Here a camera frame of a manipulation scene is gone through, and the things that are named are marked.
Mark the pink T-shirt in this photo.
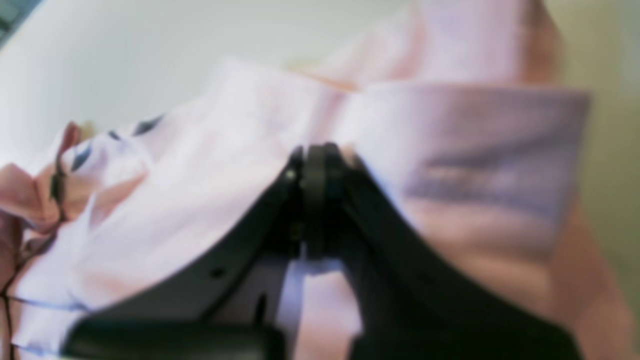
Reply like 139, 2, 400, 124
1, 0, 639, 360

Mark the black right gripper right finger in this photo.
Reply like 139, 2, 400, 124
305, 143, 583, 360

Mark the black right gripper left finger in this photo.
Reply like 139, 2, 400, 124
62, 146, 304, 360

